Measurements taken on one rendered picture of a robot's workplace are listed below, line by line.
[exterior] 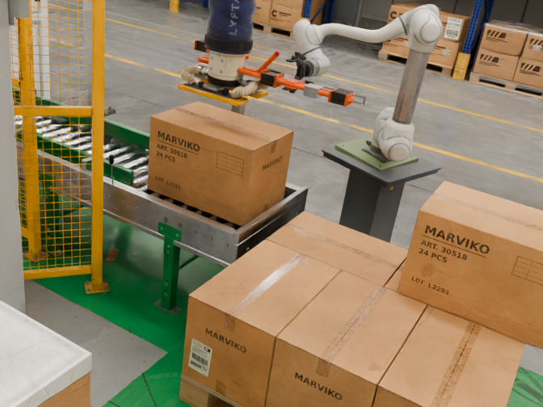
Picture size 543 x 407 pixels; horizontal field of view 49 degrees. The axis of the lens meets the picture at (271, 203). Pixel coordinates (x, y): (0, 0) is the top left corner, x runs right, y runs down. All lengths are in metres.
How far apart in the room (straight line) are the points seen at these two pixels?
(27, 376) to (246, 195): 1.70
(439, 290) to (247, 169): 1.00
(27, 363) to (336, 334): 1.26
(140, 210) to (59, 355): 1.74
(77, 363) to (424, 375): 1.29
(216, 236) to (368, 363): 0.99
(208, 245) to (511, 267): 1.33
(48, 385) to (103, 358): 1.61
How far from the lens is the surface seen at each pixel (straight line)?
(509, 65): 9.71
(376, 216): 3.49
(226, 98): 2.82
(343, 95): 2.64
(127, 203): 3.10
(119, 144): 3.79
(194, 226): 2.87
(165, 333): 3.08
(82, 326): 3.13
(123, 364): 2.91
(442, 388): 2.24
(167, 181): 3.09
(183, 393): 2.72
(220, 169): 2.87
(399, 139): 3.14
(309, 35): 3.18
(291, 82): 2.75
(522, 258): 2.46
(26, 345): 1.44
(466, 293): 2.57
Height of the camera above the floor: 1.93
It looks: 26 degrees down
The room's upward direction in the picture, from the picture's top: 8 degrees clockwise
